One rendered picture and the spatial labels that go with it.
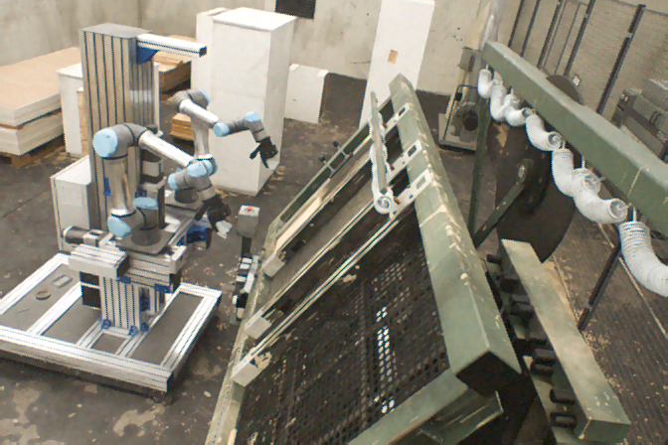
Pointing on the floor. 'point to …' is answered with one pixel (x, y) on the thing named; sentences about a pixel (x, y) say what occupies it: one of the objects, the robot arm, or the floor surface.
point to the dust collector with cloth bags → (466, 93)
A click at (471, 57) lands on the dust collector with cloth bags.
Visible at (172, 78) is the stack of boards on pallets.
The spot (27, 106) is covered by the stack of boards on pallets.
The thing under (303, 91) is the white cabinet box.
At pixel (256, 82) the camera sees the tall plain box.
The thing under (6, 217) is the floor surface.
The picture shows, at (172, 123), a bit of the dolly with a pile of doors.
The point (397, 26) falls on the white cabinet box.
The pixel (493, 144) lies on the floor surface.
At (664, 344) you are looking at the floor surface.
